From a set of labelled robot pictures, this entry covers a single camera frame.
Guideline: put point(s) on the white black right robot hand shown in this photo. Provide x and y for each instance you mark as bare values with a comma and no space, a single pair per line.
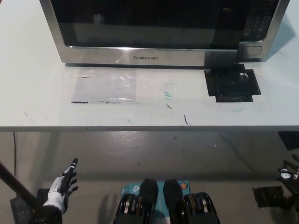
289,173

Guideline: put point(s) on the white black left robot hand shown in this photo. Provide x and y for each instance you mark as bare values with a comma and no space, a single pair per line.
57,193

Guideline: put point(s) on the stainless microwave door dark glass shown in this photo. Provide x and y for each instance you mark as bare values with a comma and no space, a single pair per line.
144,28

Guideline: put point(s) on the stainless Farberware microwave body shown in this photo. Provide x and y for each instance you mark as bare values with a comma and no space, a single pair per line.
273,35

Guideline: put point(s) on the black object under table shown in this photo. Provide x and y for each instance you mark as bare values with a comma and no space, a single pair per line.
290,140

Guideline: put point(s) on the black metal pole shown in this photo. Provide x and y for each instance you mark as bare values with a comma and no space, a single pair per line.
18,186

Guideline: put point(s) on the teal tp-link box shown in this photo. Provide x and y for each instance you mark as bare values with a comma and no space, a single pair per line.
130,187

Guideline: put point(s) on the black tape patch on table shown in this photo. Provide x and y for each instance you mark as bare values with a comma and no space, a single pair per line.
233,89

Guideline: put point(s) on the clear plastic sheet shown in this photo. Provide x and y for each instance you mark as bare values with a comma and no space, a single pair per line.
105,89

